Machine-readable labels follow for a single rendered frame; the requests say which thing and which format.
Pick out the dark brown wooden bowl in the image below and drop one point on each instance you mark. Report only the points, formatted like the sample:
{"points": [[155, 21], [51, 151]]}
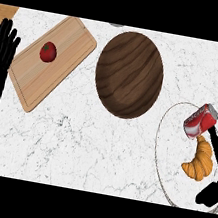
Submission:
{"points": [[129, 74]]}

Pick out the pale wooden cutting board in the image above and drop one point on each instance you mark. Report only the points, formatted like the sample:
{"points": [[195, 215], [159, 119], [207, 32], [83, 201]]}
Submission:
{"points": [[51, 63]]}

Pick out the red and white can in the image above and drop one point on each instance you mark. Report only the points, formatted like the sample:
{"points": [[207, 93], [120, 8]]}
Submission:
{"points": [[200, 121]]}

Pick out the grey object cut off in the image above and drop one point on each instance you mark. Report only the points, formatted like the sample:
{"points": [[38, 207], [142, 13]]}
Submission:
{"points": [[116, 24]]}

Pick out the red tomato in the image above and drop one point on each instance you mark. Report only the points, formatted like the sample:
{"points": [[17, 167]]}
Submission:
{"points": [[48, 52]]}

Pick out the golden brown croissant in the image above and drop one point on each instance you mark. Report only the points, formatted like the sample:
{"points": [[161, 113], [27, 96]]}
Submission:
{"points": [[200, 162]]}

